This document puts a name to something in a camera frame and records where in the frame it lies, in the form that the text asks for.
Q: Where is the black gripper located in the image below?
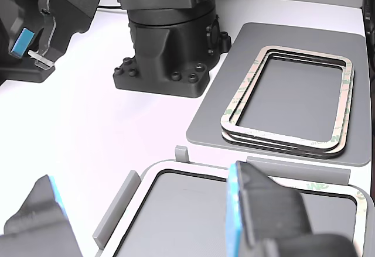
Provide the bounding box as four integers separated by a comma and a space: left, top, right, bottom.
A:
8, 0, 111, 71

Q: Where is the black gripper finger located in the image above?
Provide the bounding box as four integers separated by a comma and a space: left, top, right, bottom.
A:
224, 160, 361, 257
0, 174, 84, 257

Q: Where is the rectangular adhesive frame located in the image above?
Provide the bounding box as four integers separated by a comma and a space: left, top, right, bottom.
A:
112, 160, 374, 257
220, 50, 352, 149

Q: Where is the stack of rectangular gasket frames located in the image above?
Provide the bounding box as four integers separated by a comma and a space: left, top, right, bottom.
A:
221, 45, 356, 160

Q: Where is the black background object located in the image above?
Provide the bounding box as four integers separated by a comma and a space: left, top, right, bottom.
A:
362, 0, 375, 73

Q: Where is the black cable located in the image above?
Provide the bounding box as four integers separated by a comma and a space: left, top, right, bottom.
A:
95, 4, 125, 11

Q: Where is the gray frame holder tray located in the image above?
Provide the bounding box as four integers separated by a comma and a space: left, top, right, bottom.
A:
92, 145, 375, 257

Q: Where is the dark gray base plate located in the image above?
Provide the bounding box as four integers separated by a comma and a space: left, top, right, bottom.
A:
186, 22, 370, 166

